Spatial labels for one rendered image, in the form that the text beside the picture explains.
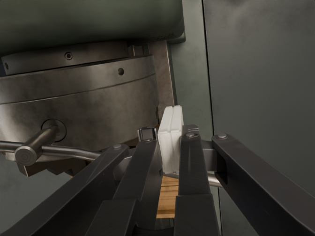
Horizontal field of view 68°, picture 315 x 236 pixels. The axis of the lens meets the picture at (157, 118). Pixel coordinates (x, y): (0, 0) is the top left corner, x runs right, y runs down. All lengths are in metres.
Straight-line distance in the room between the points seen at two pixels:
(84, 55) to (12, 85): 0.11
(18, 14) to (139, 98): 0.19
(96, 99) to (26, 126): 0.10
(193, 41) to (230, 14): 0.61
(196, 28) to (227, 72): 0.63
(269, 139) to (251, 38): 0.66
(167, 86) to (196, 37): 0.37
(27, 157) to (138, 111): 0.18
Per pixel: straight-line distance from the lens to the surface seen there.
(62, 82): 0.33
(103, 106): 0.34
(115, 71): 0.34
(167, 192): 0.77
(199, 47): 0.98
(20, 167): 0.47
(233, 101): 1.58
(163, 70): 0.66
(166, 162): 0.16
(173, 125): 0.16
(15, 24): 0.34
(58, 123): 0.34
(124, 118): 0.36
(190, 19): 0.98
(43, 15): 0.31
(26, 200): 2.33
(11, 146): 0.29
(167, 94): 0.66
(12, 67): 0.43
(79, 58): 0.38
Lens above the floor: 1.51
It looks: 72 degrees down
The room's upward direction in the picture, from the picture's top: 158 degrees counter-clockwise
